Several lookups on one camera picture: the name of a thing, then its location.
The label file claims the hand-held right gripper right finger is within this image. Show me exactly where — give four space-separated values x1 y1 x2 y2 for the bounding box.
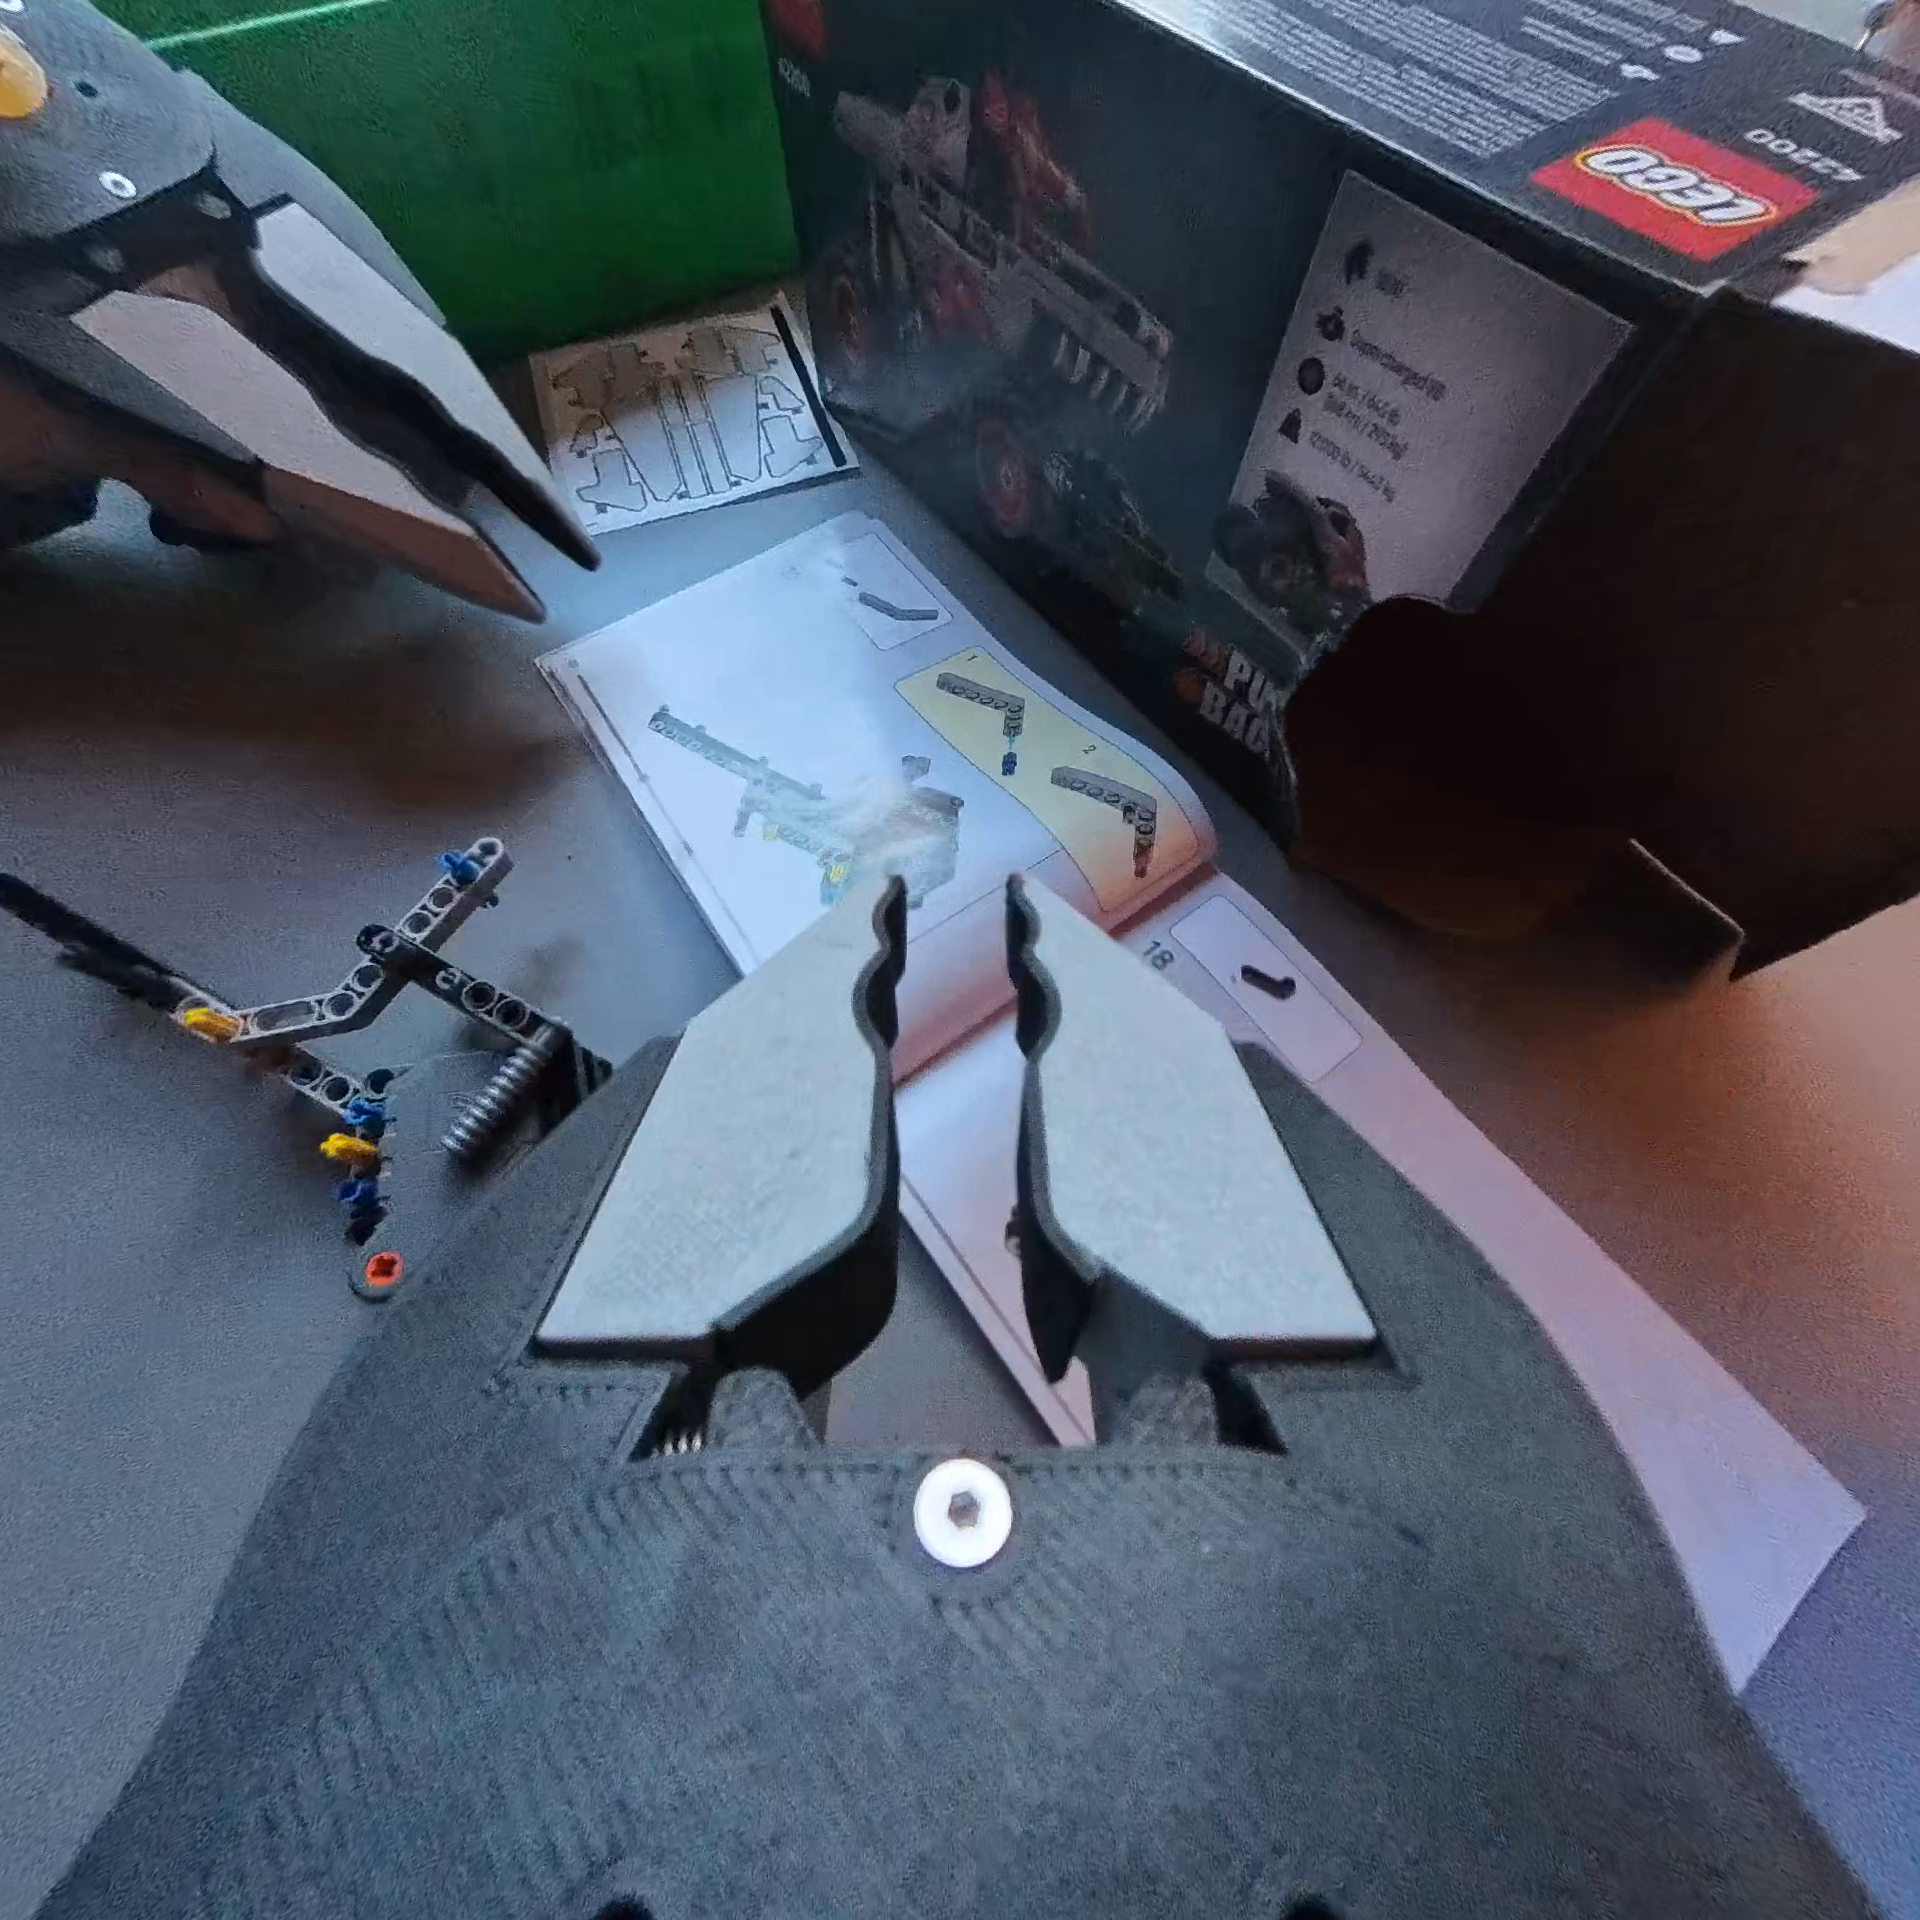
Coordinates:
1006 874 1382 1384

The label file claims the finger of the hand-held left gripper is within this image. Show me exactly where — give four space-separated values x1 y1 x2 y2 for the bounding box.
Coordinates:
248 199 605 576
72 287 554 627

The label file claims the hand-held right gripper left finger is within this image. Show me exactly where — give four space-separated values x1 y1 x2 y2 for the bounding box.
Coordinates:
536 874 913 1402

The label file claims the lego instruction booklet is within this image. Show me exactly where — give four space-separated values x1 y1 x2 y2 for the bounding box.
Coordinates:
536 510 1873 1696

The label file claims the lego sticker sheet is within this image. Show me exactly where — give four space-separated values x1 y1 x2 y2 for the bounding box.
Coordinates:
529 287 861 538

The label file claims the grey and black lego assembly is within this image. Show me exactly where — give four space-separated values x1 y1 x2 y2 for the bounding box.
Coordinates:
0 836 617 1304

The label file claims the black lego set box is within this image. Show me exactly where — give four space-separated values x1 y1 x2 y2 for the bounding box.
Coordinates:
762 0 1920 980

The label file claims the person's left hand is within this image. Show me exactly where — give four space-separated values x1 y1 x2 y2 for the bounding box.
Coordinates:
0 363 290 543

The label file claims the green box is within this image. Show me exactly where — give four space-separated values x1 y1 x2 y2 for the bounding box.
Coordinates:
93 0 804 362

